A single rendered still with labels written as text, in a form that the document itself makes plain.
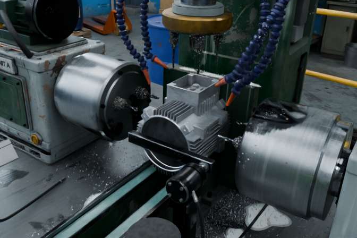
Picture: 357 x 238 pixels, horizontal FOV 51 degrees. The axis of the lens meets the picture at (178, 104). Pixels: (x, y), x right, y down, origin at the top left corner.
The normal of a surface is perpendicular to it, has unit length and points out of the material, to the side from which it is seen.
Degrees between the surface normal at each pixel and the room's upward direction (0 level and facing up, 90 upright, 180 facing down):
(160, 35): 94
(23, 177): 0
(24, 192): 0
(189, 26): 90
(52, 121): 90
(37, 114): 89
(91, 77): 43
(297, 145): 47
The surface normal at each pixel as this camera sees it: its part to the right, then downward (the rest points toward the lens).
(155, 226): 0.03, -0.91
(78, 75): -0.36, -0.44
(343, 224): -0.56, 0.32
